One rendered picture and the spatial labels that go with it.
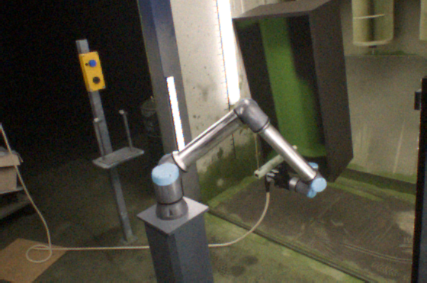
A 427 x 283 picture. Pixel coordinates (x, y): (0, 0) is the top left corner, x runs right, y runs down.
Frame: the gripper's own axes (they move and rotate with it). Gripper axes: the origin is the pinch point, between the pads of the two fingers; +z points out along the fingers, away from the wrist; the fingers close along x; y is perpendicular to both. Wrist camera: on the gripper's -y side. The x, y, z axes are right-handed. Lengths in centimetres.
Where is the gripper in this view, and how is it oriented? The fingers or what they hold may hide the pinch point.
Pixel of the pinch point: (266, 171)
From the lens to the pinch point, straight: 250.6
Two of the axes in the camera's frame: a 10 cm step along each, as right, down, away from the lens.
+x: 6.7, -3.5, 6.6
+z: -7.4, -2.3, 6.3
